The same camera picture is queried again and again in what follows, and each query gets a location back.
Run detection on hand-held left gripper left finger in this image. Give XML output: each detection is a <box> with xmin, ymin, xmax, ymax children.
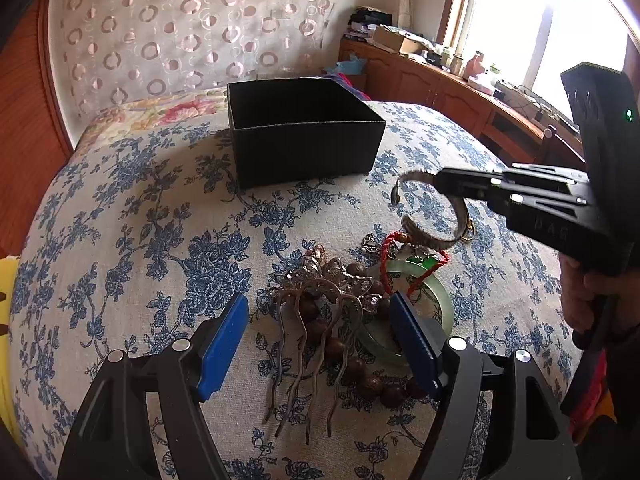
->
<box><xmin>56</xmin><ymin>291</ymin><xmax>250</xmax><ymax>480</ymax></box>

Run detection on window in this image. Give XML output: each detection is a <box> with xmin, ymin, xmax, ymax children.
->
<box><xmin>440</xmin><ymin>0</ymin><xmax>631</xmax><ymax>126</ymax></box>

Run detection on pile of dark clothes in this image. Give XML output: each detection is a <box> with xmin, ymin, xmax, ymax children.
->
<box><xmin>347</xmin><ymin>6</ymin><xmax>396</xmax><ymax>41</ymax></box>

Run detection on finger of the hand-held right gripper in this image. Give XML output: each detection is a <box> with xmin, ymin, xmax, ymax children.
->
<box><xmin>433</xmin><ymin>164</ymin><xmax>591</xmax><ymax>200</ymax></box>
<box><xmin>484</xmin><ymin>191</ymin><xmax>593</xmax><ymax>221</ymax></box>

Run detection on pink floral quilt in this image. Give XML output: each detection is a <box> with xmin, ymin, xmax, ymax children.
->
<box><xmin>75</xmin><ymin>85</ymin><xmax>236</xmax><ymax>151</ymax></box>

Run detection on circle patterned sheer curtain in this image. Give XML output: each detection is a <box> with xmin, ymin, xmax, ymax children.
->
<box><xmin>47</xmin><ymin>0</ymin><xmax>346</xmax><ymax>116</ymax></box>

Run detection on metal flower hair comb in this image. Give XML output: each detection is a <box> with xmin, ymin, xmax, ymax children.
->
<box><xmin>260</xmin><ymin>245</ymin><xmax>386</xmax><ymax>443</ymax></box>

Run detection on purple red blanket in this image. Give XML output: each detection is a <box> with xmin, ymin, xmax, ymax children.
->
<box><xmin>330</xmin><ymin>72</ymin><xmax>372</xmax><ymax>102</ymax></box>

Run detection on blue plastic bag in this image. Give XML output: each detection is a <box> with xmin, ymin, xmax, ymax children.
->
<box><xmin>325</xmin><ymin>55</ymin><xmax>368</xmax><ymax>77</ymax></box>

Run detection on blue floral cloth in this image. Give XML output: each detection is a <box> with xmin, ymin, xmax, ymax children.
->
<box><xmin>10</xmin><ymin>100</ymin><xmax>586</xmax><ymax>480</ymax></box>

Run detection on brown wooden bead bracelet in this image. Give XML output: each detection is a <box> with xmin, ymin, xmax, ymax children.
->
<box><xmin>300</xmin><ymin>260</ymin><xmax>431</xmax><ymax>411</ymax></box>

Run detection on red cord green pendant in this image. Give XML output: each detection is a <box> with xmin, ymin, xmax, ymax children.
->
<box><xmin>380</xmin><ymin>231</ymin><xmax>451</xmax><ymax>301</ymax></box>

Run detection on pink figurine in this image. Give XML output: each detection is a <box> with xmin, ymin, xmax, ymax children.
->
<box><xmin>467</xmin><ymin>51</ymin><xmax>493</xmax><ymax>81</ymax></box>

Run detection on dark metal charm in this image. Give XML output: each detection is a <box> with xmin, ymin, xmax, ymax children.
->
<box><xmin>359</xmin><ymin>234</ymin><xmax>387</xmax><ymax>262</ymax></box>

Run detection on silver cuff bangle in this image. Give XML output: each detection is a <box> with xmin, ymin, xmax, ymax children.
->
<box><xmin>391</xmin><ymin>170</ymin><xmax>471</xmax><ymax>250</ymax></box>

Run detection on wooden cabinet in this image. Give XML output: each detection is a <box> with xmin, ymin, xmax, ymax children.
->
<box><xmin>337</xmin><ymin>35</ymin><xmax>591</xmax><ymax>171</ymax></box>

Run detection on green jade bangle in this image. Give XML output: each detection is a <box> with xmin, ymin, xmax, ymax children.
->
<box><xmin>357</xmin><ymin>257</ymin><xmax>455</xmax><ymax>366</ymax></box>

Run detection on yellow plush toy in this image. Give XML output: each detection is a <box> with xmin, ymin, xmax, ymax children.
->
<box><xmin>0</xmin><ymin>255</ymin><xmax>26</xmax><ymax>451</ymax></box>

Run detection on brown cardboard box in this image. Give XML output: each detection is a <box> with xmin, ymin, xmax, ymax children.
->
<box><xmin>372</xmin><ymin>25</ymin><xmax>431</xmax><ymax>56</ymax></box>

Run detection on white tissue box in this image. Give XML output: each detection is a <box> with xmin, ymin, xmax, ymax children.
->
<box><xmin>467</xmin><ymin>72</ymin><xmax>497</xmax><ymax>94</ymax></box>

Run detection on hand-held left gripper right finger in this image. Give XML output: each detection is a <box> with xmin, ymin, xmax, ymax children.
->
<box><xmin>389</xmin><ymin>291</ymin><xmax>583</xmax><ymax>480</ymax></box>

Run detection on person's right hand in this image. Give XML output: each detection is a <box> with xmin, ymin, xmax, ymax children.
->
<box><xmin>560</xmin><ymin>254</ymin><xmax>601</xmax><ymax>334</ymax></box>

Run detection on black cardboard box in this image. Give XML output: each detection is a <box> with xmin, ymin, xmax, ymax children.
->
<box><xmin>226</xmin><ymin>77</ymin><xmax>387</xmax><ymax>191</ymax></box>

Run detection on person's dark clothing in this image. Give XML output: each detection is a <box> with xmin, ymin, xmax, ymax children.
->
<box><xmin>565</xmin><ymin>305</ymin><xmax>640</xmax><ymax>480</ymax></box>

